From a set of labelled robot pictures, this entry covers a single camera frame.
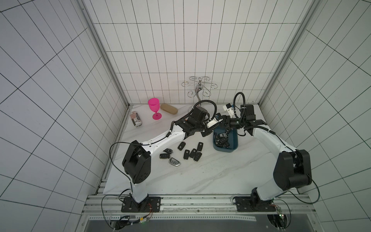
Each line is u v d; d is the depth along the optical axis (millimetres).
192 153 912
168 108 1143
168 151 914
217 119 685
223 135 981
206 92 877
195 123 624
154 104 1021
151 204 717
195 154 912
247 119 683
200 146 947
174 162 871
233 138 971
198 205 742
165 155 897
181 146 940
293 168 440
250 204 714
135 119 1065
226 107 791
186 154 914
